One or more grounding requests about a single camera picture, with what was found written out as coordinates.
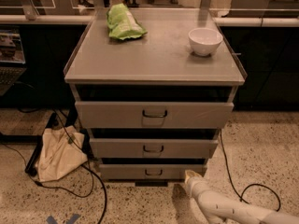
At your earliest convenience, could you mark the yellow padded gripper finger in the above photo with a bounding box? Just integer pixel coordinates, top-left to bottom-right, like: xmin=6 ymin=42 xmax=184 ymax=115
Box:
xmin=185 ymin=170 xmax=203 ymax=183

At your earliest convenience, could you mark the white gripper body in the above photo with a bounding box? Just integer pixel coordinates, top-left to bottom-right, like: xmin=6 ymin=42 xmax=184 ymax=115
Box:
xmin=185 ymin=176 xmax=210 ymax=198

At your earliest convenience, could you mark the grey bottom drawer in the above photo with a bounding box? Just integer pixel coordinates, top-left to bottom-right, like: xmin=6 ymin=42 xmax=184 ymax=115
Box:
xmin=99 ymin=164 xmax=207 ymax=180

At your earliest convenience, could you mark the grey drawer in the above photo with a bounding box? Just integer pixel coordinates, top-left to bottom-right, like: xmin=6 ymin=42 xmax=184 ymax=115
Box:
xmin=99 ymin=164 xmax=207 ymax=180
xmin=90 ymin=138 xmax=218 ymax=159
xmin=75 ymin=102 xmax=234 ymax=129

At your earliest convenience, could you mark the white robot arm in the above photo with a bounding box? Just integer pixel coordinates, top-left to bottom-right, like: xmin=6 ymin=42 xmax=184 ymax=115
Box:
xmin=185 ymin=170 xmax=299 ymax=224

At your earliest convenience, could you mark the grey drawer cabinet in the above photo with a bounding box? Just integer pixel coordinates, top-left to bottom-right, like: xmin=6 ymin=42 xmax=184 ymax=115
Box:
xmin=64 ymin=8 xmax=246 ymax=172

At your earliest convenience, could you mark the grey middle drawer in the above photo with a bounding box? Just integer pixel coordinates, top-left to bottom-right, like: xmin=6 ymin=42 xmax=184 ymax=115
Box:
xmin=90 ymin=138 xmax=218 ymax=159

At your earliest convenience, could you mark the grey top drawer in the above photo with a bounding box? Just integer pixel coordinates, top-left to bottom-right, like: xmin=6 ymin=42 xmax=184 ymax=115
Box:
xmin=75 ymin=102 xmax=234 ymax=129

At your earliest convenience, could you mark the cream tote bag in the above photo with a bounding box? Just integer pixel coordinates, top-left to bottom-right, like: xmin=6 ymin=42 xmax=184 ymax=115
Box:
xmin=36 ymin=126 xmax=88 ymax=182

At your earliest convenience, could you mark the white ceramic bowl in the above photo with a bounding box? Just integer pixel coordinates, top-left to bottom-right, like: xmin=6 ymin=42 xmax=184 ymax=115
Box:
xmin=189 ymin=27 xmax=223 ymax=56

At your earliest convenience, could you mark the green chip bag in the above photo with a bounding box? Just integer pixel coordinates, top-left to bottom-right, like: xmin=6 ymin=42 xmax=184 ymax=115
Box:
xmin=107 ymin=3 xmax=148 ymax=40

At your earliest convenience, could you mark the laptop computer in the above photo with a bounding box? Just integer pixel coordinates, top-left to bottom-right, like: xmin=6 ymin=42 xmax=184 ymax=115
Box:
xmin=0 ymin=25 xmax=27 ymax=96

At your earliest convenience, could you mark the black floor cable right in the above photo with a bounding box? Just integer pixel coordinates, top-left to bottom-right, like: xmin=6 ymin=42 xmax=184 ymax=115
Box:
xmin=219 ymin=128 xmax=282 ymax=213

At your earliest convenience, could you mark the black floor cable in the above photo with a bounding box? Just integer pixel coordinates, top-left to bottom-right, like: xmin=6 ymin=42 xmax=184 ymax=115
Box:
xmin=0 ymin=107 xmax=108 ymax=224
xmin=219 ymin=128 xmax=282 ymax=213

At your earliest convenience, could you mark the black floor cable left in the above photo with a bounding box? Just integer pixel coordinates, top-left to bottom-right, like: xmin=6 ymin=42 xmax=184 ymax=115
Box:
xmin=0 ymin=107 xmax=108 ymax=224

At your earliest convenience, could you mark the white horizontal rail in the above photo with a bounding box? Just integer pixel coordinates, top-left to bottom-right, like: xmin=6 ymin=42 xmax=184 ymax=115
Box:
xmin=0 ymin=15 xmax=299 ymax=27

